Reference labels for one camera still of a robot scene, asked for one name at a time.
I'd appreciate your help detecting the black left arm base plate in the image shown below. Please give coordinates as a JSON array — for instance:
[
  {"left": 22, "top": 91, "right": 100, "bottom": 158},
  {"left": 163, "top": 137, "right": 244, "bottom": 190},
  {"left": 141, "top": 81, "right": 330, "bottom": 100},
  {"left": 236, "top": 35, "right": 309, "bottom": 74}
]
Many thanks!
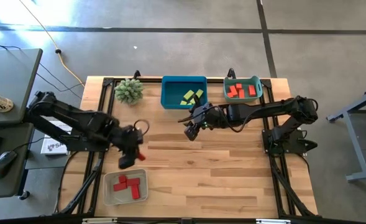
[{"left": 63, "top": 132, "right": 111, "bottom": 153}]

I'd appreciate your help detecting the grey plastic tray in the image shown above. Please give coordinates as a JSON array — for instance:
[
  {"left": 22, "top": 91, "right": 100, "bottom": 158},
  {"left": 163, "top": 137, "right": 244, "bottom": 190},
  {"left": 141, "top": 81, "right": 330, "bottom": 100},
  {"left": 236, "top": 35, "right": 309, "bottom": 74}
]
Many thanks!
[{"left": 103, "top": 169, "right": 149, "bottom": 207}]

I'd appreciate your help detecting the yellow floor cable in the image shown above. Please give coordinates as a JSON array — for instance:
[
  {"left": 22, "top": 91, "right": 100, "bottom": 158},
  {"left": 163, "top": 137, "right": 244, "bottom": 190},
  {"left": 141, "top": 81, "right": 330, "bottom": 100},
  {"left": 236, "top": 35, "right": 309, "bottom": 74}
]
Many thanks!
[{"left": 17, "top": 0, "right": 86, "bottom": 88}]

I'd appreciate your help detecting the dark grey desk shelf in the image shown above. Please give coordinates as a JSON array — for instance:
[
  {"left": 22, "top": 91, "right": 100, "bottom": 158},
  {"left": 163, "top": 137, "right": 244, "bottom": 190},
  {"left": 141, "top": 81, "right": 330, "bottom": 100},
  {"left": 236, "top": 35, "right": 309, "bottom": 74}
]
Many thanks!
[{"left": 0, "top": 122, "right": 36, "bottom": 200}]

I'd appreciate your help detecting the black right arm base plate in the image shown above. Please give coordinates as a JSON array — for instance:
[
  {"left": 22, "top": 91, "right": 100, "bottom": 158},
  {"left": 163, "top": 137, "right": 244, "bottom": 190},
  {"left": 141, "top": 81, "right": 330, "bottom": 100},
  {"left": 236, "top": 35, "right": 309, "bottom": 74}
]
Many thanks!
[{"left": 262, "top": 129, "right": 319, "bottom": 156}]

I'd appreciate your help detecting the white printed box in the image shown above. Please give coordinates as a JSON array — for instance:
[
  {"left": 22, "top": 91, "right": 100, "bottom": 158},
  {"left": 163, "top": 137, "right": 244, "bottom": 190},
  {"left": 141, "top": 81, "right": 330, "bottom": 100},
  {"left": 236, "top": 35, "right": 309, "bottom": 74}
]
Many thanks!
[{"left": 40, "top": 120, "right": 74, "bottom": 156}]

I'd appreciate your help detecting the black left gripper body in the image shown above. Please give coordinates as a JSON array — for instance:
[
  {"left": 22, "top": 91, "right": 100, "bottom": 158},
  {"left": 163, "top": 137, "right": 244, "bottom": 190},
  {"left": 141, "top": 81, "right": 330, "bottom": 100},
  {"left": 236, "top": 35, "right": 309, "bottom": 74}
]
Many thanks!
[{"left": 119, "top": 126, "right": 145, "bottom": 170}]

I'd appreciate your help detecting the grey desk top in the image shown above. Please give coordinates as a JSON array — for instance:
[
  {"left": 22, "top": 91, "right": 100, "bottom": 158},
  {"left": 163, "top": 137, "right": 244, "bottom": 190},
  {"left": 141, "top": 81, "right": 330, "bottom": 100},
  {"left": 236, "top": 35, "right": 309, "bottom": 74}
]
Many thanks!
[{"left": 0, "top": 48, "right": 43, "bottom": 126}]

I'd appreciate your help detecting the black computer mouse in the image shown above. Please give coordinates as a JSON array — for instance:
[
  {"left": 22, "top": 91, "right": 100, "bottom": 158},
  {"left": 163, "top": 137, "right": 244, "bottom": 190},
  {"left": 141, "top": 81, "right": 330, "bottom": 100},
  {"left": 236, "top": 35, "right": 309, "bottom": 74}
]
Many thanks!
[{"left": 0, "top": 150, "right": 18, "bottom": 180}]

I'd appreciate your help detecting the teal plastic basket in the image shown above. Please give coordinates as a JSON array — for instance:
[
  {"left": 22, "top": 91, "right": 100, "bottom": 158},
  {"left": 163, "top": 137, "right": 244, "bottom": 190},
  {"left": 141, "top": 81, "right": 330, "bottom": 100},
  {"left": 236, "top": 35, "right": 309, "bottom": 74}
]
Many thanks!
[{"left": 222, "top": 75, "right": 263, "bottom": 104}]

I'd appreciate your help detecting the grey-blue metal table leg frame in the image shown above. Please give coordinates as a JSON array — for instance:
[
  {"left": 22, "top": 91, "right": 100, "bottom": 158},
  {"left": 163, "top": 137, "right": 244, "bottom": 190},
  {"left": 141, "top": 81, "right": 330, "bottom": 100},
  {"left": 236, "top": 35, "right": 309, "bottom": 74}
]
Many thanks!
[{"left": 326, "top": 86, "right": 366, "bottom": 183}]

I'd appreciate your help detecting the black floor cable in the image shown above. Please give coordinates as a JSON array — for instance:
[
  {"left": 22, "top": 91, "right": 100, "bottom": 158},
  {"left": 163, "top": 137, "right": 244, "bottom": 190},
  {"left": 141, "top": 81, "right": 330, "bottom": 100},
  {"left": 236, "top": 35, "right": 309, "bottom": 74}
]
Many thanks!
[
  {"left": 0, "top": 39, "right": 86, "bottom": 93},
  {"left": 35, "top": 72, "right": 83, "bottom": 100}
]

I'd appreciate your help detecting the silver metal bracket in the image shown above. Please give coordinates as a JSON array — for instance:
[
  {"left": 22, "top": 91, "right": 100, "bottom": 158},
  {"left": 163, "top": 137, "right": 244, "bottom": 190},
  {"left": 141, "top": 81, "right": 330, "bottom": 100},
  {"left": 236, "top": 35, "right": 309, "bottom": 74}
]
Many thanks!
[
  {"left": 255, "top": 218, "right": 291, "bottom": 224},
  {"left": 82, "top": 217, "right": 118, "bottom": 224}
]

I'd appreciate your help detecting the black floor tape strip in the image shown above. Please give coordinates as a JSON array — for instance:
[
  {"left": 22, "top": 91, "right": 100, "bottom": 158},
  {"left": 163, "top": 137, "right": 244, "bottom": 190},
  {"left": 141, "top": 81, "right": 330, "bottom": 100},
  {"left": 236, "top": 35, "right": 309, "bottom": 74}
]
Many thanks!
[
  {"left": 255, "top": 0, "right": 278, "bottom": 78},
  {"left": 0, "top": 24, "right": 366, "bottom": 35}
]

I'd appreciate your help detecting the blue plastic bin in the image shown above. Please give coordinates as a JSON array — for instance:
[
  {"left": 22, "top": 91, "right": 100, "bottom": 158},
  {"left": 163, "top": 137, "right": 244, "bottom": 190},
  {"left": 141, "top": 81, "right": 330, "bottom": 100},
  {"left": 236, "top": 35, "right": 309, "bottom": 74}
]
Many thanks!
[{"left": 160, "top": 75, "right": 209, "bottom": 110}]

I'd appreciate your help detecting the green artificial potted plant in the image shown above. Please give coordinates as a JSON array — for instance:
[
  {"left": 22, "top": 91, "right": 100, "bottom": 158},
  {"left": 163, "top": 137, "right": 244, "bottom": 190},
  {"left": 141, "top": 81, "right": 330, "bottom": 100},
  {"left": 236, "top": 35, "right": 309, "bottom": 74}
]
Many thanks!
[{"left": 114, "top": 78, "right": 146, "bottom": 106}]

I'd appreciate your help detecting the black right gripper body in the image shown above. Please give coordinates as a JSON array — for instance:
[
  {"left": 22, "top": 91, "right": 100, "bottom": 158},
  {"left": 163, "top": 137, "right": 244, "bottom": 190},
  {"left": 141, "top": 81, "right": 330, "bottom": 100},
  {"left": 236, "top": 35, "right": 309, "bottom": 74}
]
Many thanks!
[{"left": 185, "top": 104, "right": 224, "bottom": 141}]

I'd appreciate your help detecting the black aluminium table frame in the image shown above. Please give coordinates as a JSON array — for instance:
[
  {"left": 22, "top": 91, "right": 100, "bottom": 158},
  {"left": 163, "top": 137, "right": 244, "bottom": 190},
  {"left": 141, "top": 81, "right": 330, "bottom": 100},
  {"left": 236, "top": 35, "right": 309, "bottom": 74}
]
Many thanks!
[{"left": 52, "top": 76, "right": 319, "bottom": 224}]

